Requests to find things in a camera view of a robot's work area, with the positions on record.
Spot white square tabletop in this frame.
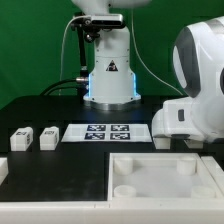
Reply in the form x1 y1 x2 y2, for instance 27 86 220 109
107 153 224 200

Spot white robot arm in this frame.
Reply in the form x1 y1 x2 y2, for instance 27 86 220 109
71 0 224 148

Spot white sheet with tags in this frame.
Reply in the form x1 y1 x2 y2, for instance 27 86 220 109
62 124 152 142

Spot white front fence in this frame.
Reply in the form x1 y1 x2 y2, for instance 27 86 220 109
0 199 224 224

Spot white right fence piece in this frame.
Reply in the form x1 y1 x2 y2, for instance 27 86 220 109
202 157 224 193

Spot white fence piece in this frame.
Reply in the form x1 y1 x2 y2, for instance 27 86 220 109
202 157 224 193
0 158 8 185

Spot white left fence piece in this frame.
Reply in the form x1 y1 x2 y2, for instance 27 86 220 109
0 158 8 185

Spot black cables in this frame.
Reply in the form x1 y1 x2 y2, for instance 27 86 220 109
39 76 90 97

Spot black camera on stand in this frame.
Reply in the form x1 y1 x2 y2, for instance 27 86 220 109
71 14 124 43

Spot white cable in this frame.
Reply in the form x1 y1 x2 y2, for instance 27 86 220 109
58 16 84 97

